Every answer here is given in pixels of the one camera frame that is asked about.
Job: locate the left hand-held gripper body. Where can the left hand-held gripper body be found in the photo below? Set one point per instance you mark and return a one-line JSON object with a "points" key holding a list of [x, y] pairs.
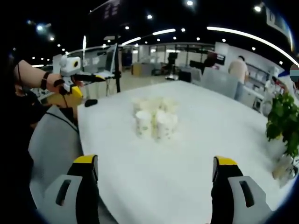
{"points": [[70, 64]]}

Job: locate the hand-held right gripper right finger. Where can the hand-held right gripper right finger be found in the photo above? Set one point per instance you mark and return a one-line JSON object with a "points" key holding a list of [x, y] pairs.
{"points": [[233, 200]]}

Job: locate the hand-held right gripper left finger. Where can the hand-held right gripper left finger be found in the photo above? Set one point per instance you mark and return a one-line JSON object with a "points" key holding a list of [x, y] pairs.
{"points": [[70, 200]]}

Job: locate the cluster of printed paper cups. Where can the cluster of printed paper cups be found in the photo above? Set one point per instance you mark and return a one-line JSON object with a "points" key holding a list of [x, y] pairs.
{"points": [[151, 121]]}

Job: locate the person's left hand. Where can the person's left hand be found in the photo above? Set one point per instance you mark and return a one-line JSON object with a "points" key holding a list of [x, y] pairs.
{"points": [[52, 79]]}

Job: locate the small black oval case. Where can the small black oval case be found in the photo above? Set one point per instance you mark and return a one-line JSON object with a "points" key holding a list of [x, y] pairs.
{"points": [[91, 102]]}

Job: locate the black tripod stand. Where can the black tripod stand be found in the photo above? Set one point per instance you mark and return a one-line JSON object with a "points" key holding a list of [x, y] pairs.
{"points": [[117, 70]]}

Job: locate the black wristband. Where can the black wristband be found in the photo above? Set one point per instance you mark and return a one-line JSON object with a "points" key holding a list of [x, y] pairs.
{"points": [[44, 80]]}

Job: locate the cardboard box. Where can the cardboard box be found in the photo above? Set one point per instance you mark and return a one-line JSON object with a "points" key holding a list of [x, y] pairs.
{"points": [[137, 69]]}

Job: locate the grey chair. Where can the grey chair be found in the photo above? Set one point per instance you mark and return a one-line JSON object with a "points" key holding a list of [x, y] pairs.
{"points": [[54, 149]]}

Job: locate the white table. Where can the white table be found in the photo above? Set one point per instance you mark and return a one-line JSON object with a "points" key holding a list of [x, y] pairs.
{"points": [[177, 168]]}

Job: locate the person's dark clothing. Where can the person's dark clothing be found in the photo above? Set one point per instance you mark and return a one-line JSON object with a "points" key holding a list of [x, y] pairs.
{"points": [[16, 144]]}

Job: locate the black wheeled stand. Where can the black wheeled stand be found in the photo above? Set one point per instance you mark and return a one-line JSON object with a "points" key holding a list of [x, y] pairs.
{"points": [[172, 66]]}

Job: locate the green potted plant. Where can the green potted plant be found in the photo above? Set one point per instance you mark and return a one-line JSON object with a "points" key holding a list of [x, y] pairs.
{"points": [[283, 126]]}

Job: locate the curved ceiling light strip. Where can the curved ceiling light strip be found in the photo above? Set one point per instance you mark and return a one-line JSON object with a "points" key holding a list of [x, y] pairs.
{"points": [[252, 37]]}

